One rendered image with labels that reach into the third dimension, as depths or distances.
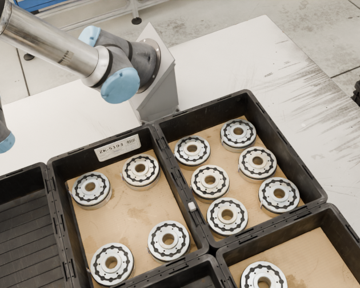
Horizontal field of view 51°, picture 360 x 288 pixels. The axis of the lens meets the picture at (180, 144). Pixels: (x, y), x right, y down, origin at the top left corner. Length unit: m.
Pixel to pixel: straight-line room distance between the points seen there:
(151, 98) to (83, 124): 0.29
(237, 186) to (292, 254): 0.22
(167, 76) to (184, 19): 1.78
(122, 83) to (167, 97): 0.28
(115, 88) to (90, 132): 0.37
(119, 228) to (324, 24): 2.33
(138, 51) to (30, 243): 0.64
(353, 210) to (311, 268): 0.31
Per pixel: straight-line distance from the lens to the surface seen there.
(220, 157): 1.08
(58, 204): 0.96
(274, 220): 0.88
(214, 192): 0.98
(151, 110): 1.29
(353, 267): 0.97
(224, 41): 1.63
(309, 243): 0.98
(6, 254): 1.08
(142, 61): 1.21
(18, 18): 0.92
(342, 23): 3.01
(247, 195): 1.02
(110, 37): 1.16
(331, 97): 1.45
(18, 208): 1.13
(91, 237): 1.01
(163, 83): 1.22
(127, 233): 0.99
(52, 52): 0.95
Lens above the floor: 1.72
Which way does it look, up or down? 54 degrees down
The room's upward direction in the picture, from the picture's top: 7 degrees counter-clockwise
